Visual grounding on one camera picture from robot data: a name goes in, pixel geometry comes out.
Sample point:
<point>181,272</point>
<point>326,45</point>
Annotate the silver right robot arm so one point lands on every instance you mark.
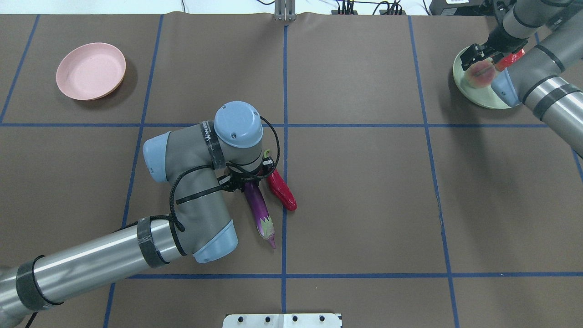
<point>534,80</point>

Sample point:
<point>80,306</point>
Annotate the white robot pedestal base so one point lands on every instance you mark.
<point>283,320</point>

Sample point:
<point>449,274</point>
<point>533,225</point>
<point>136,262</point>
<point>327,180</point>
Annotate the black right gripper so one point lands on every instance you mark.
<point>495,42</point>

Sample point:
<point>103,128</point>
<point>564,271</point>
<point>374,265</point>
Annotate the red chili pepper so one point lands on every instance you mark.
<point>280,189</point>

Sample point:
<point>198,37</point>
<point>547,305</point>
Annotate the pink plate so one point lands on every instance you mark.
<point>91,71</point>

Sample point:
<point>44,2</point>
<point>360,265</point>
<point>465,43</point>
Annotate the green plate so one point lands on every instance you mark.
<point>485,97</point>

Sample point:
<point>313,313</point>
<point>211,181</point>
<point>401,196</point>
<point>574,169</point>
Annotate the yellow pink peach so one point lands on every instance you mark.
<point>481,74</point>

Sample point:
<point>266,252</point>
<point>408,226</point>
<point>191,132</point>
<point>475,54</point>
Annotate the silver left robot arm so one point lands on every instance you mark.
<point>72,171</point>

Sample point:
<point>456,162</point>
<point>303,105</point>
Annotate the purple eggplant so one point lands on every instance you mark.
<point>260,213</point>

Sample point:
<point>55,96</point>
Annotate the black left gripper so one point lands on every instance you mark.
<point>252,176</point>

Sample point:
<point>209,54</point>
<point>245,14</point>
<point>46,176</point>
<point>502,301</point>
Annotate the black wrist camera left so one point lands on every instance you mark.
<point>268,166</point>

